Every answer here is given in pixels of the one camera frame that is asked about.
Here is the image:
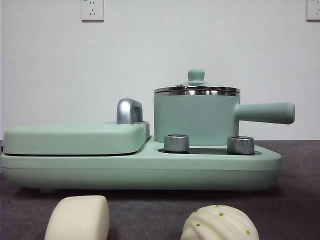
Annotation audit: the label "glass pot lid green knob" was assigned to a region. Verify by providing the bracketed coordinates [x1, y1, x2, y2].
[153, 68, 238, 93]

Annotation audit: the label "ridged white bun green specks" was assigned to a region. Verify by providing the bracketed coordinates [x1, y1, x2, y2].
[180, 204, 260, 240]

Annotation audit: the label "smooth white steamed bun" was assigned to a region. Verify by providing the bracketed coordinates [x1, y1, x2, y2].
[43, 195, 110, 240]

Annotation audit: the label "silver control knob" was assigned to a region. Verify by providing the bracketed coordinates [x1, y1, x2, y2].
[163, 134, 190, 153]
[226, 135, 255, 155]

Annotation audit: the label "mint green breakfast machine base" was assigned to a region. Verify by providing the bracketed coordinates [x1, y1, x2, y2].
[0, 134, 283, 195]

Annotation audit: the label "mint green griddle lid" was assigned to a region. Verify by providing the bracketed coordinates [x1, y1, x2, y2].
[2, 120, 151, 156]

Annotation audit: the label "mint green pot with handle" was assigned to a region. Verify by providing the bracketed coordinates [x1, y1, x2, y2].
[153, 90, 296, 148]

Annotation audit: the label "silver griddle lid handle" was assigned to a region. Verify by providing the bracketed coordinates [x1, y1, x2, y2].
[116, 98, 144, 125]

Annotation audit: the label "white wall socket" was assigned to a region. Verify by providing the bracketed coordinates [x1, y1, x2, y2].
[306, 0, 320, 21]
[80, 0, 105, 22]

